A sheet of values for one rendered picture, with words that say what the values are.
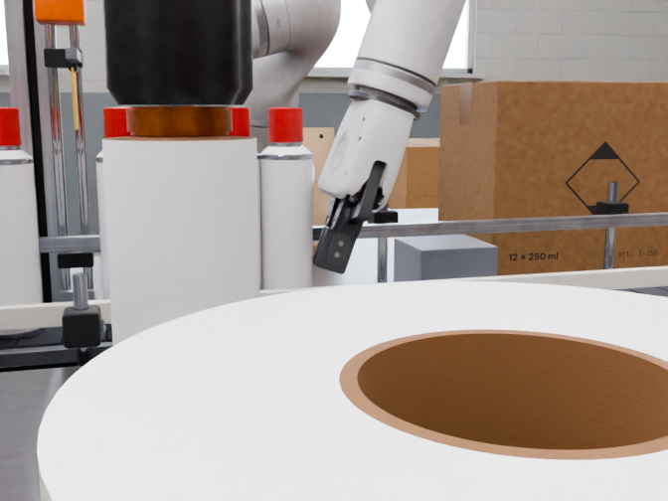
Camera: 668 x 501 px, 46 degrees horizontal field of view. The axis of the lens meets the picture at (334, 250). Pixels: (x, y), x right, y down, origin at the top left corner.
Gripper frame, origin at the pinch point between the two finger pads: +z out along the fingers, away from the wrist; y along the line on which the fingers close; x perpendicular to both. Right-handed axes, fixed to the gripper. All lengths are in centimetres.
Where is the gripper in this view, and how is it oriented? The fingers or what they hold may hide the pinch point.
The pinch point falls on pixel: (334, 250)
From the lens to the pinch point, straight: 78.3
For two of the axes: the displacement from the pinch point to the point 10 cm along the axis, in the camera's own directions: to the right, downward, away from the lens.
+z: -3.3, 9.4, 0.8
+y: 2.6, 1.7, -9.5
